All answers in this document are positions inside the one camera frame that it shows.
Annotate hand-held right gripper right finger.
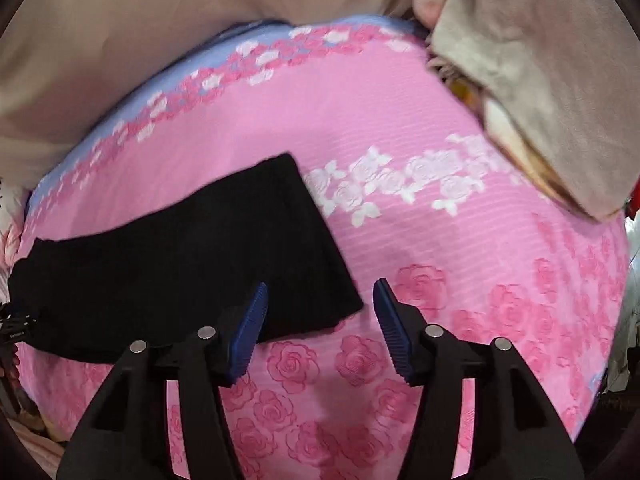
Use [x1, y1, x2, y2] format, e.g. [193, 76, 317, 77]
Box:
[372, 279, 586, 480]

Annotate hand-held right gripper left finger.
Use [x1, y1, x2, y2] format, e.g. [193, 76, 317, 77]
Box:
[56, 282, 269, 480]

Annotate black pants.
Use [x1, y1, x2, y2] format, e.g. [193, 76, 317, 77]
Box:
[7, 152, 365, 365]

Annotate pink floral bedsheet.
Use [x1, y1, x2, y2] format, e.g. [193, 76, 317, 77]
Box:
[10, 15, 633, 480]

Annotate white satin sheet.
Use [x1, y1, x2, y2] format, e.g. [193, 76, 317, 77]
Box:
[7, 410, 68, 466]

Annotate cream printed blanket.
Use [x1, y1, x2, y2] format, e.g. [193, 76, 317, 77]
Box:
[411, 0, 640, 221]

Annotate beige headboard cover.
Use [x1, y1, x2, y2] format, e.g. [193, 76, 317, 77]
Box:
[0, 0, 416, 191]

